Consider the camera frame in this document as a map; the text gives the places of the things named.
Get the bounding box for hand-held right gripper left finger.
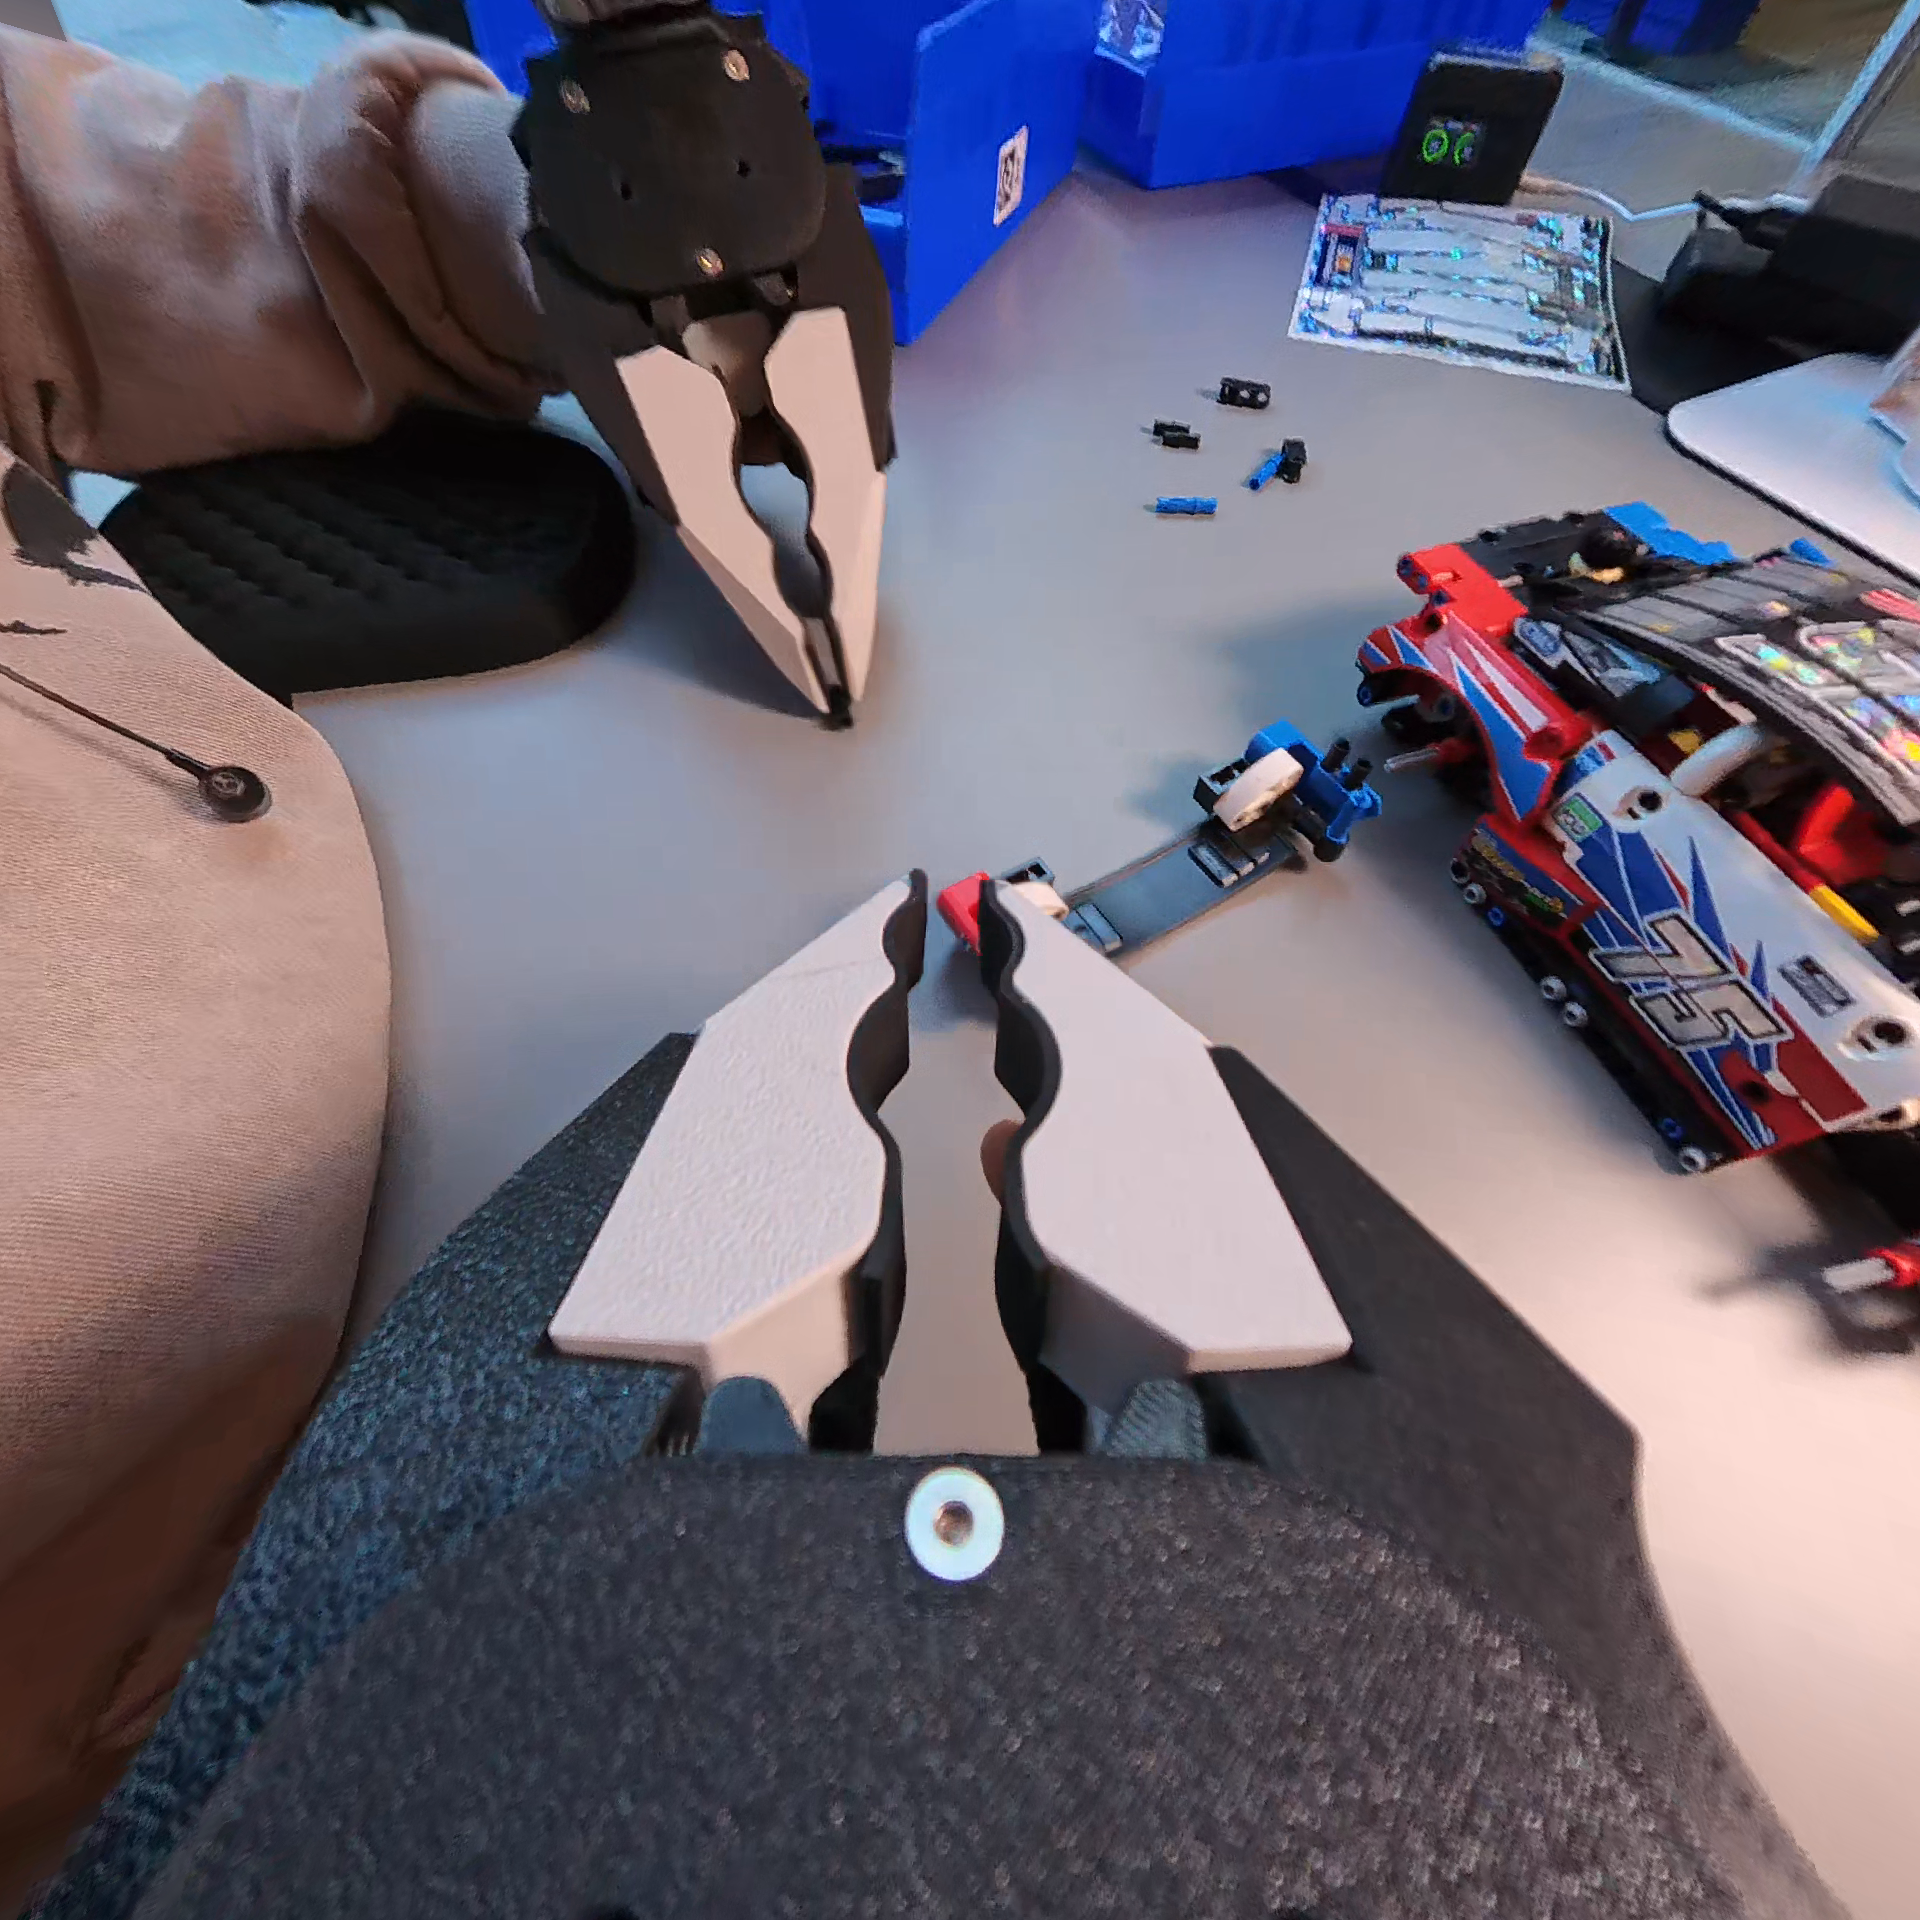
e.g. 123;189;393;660
543;866;931;1453

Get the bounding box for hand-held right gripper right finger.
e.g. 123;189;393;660
977;878;1355;1453

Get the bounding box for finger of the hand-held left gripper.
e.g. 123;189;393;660
768;303;890;725
613;337;841;720

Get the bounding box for black lego spoiler assembly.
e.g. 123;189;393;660
991;721;1386;962

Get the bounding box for person's left forearm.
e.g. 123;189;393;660
0;26;560;485

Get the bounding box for red white blue lego car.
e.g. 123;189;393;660
1353;501;1920;1303

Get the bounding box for blue bin with tag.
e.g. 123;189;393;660
463;0;1108;349

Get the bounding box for black wrist rest pad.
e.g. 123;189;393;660
96;408;640;703

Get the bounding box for shiny sticker sheet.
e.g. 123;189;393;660
1285;191;1632;395

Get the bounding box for black power bank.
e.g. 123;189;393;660
1379;47;1566;207

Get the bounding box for black desk mat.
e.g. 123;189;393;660
1619;180;1920;420

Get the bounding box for black electronic device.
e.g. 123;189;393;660
1655;164;1920;353

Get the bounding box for white cable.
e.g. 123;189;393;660
1513;168;1703;229

